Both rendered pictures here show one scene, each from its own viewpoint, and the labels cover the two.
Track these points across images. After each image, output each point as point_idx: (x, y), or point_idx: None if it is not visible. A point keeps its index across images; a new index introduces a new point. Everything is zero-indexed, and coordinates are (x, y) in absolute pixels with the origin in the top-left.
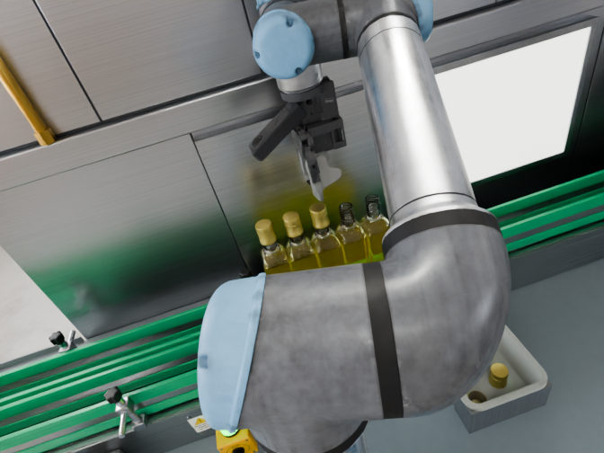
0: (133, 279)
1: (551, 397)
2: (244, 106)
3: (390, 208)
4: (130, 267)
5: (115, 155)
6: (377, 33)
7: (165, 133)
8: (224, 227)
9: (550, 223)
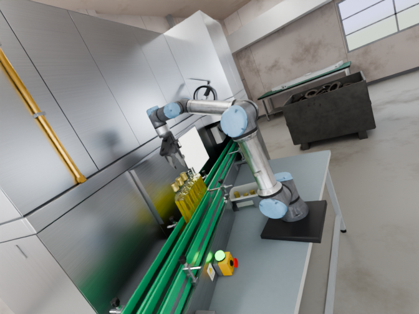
0: (125, 259)
1: None
2: (141, 154)
3: (225, 108)
4: (122, 250)
5: (109, 181)
6: (191, 101)
7: (123, 168)
8: (149, 211)
9: (224, 167)
